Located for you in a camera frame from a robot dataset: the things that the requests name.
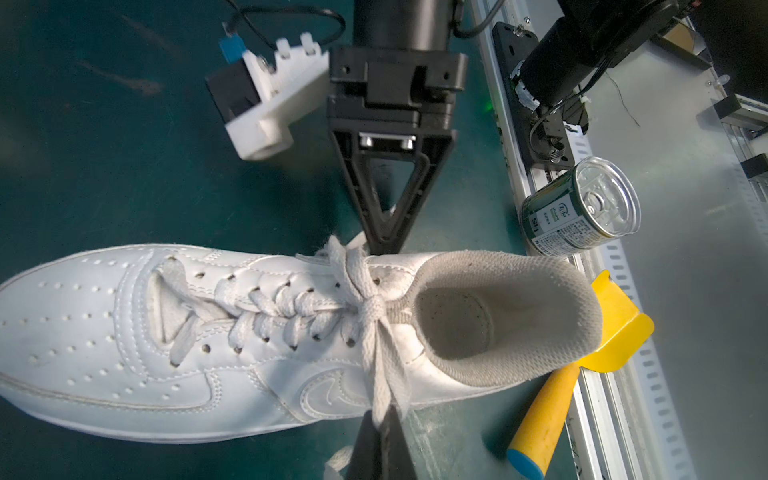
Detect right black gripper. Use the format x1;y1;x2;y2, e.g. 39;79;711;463
327;46;468;254

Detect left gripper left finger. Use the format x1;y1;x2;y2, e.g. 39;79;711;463
345;413;382;480

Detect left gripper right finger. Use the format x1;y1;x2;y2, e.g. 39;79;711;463
379;405;417;480

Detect white shoelace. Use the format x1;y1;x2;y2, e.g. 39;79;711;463
161;230;421;480

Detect white sneaker shoe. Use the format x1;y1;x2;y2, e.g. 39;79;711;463
1;238;603;444

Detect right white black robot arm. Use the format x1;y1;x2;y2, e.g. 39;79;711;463
207;1;696;255

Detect yellow plastic toy shovel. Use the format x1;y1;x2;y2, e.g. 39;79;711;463
505;269;656;480

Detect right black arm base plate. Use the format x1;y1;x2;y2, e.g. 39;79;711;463
492;18;592;171

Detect aluminium front rail base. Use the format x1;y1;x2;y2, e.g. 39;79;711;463
467;0;768;480

